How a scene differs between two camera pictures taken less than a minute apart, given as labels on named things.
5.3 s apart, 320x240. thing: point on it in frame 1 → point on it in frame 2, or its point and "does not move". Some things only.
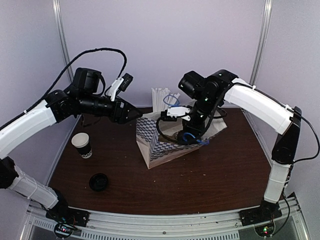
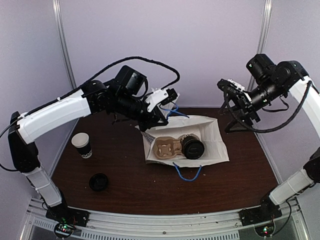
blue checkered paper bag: x=155 y=149 → x=215 y=150
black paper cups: x=80 y=140 does not move
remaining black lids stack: x=98 y=181 does not move
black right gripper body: x=206 y=106 → x=272 y=91
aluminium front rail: x=216 y=226 does not move
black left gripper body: x=88 y=105 → x=125 y=106
